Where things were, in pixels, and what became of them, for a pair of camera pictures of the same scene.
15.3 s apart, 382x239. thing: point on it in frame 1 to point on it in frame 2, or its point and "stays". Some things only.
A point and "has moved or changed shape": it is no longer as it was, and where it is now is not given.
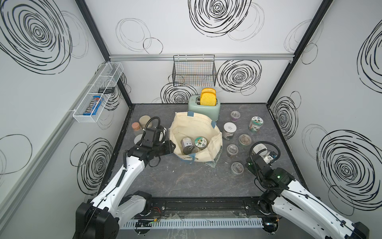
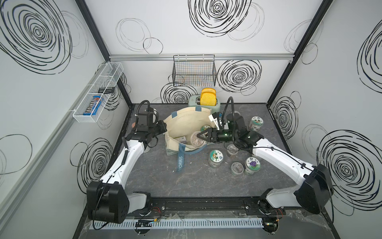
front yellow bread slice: x=208 y=98 stays
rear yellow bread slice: x=207 y=89 stays
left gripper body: x=163 y=148 to x=156 y=129
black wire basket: x=194 y=70 stays
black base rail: x=206 y=206 stays
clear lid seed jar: x=232 y=150 stays
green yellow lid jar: x=200 y=142 to x=215 y=158
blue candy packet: x=93 y=106 stays
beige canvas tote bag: x=193 y=124 has moved or changed shape
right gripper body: x=258 y=178 to x=224 y=135
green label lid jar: x=256 y=122 stays
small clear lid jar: x=237 y=168 stays
